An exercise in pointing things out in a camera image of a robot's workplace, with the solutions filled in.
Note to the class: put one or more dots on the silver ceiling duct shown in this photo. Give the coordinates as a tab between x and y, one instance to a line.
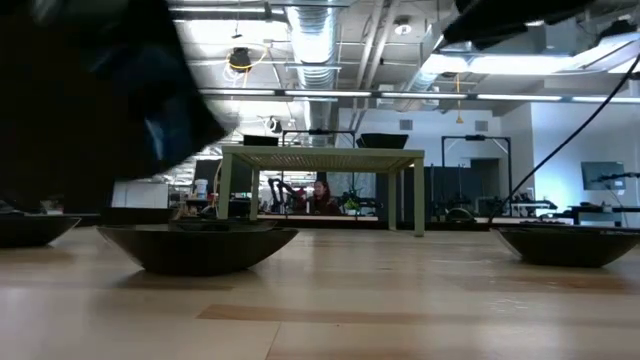
312	45

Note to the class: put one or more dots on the black background rig frame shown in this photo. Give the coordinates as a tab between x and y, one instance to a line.
475	137

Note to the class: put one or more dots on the long ceiling light bar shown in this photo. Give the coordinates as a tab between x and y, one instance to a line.
425	95

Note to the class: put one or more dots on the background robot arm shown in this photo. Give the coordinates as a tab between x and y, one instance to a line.
276	192

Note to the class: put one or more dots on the wall monitor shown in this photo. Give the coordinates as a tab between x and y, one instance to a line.
602	175

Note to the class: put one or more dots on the person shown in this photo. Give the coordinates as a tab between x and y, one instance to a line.
322	202

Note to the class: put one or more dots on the green perforated metal shelf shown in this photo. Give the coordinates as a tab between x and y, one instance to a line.
325	150

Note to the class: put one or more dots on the black overhead camera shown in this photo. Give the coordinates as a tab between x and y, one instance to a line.
240	59

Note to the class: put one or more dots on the small background plant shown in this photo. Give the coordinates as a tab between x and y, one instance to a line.
351	206

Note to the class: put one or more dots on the white bucket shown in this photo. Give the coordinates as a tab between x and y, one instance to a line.
201	189

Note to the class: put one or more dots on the black small square mini plate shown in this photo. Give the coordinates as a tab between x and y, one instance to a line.
260	141

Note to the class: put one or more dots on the black leaf-shaped mini plate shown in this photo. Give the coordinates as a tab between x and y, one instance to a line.
567	246
35	231
225	224
197	250

